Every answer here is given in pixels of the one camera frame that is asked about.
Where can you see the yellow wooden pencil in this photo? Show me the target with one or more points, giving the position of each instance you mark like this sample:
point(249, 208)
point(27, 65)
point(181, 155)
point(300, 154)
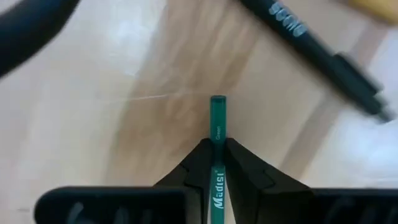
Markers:
point(379, 9)

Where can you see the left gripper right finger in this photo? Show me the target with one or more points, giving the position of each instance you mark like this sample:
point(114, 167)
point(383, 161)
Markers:
point(258, 193)

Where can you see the black pen with print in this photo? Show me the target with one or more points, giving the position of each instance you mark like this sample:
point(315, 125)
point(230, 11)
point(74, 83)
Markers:
point(311, 43)

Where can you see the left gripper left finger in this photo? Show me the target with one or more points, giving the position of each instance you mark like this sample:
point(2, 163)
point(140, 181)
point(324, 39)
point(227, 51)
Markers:
point(194, 180)

